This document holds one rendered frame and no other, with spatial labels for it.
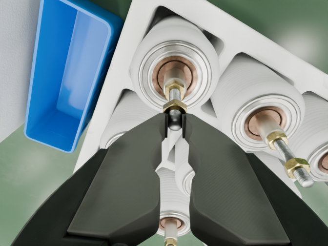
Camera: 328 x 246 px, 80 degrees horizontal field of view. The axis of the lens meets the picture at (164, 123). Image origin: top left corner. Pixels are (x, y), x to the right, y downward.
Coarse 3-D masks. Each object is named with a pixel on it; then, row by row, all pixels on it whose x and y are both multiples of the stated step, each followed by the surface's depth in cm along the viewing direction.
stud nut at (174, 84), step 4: (168, 84) 17; (172, 84) 17; (176, 84) 17; (180, 84) 17; (168, 88) 17; (172, 88) 17; (176, 88) 17; (180, 88) 17; (168, 92) 17; (180, 92) 17; (168, 96) 17; (168, 100) 18
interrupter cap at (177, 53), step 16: (160, 48) 19; (176, 48) 19; (192, 48) 19; (144, 64) 20; (160, 64) 20; (176, 64) 20; (192, 64) 20; (208, 64) 19; (144, 80) 21; (160, 80) 21; (192, 80) 20; (208, 80) 20; (144, 96) 21; (160, 96) 21; (192, 96) 21
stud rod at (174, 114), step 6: (174, 90) 17; (174, 96) 16; (180, 96) 16; (168, 114) 14; (174, 114) 13; (180, 114) 13; (168, 120) 13; (174, 120) 13; (180, 120) 13; (168, 126) 13; (174, 126) 13; (180, 126) 13
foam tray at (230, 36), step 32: (160, 0) 23; (192, 0) 23; (128, 32) 25; (224, 32) 24; (256, 32) 24; (128, 64) 27; (224, 64) 27; (288, 64) 26; (320, 96) 37; (96, 128) 33
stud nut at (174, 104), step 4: (172, 100) 14; (176, 100) 14; (164, 104) 14; (168, 104) 14; (172, 104) 14; (176, 104) 14; (180, 104) 14; (184, 104) 14; (164, 108) 14; (168, 108) 14; (172, 108) 14; (176, 108) 14; (180, 108) 14; (184, 108) 14; (164, 112) 14; (168, 112) 14; (184, 112) 14
